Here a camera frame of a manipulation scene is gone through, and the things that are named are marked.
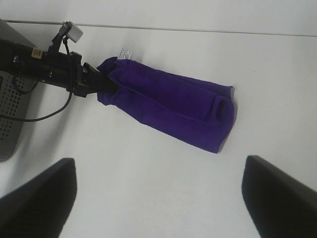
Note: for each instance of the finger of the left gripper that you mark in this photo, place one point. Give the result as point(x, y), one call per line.
point(96, 82)

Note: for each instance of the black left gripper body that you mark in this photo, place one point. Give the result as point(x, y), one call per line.
point(66, 71)

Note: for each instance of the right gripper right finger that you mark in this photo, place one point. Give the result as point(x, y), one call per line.
point(279, 205)

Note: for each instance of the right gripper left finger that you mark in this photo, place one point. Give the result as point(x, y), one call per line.
point(40, 207)

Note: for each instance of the purple towel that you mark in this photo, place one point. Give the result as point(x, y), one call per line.
point(200, 113)

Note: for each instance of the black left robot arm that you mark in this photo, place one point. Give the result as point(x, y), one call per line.
point(21, 60)

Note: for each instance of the grey perforated laundry basket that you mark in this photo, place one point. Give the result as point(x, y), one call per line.
point(12, 103)

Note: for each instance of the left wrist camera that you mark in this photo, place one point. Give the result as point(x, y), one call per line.
point(68, 30)

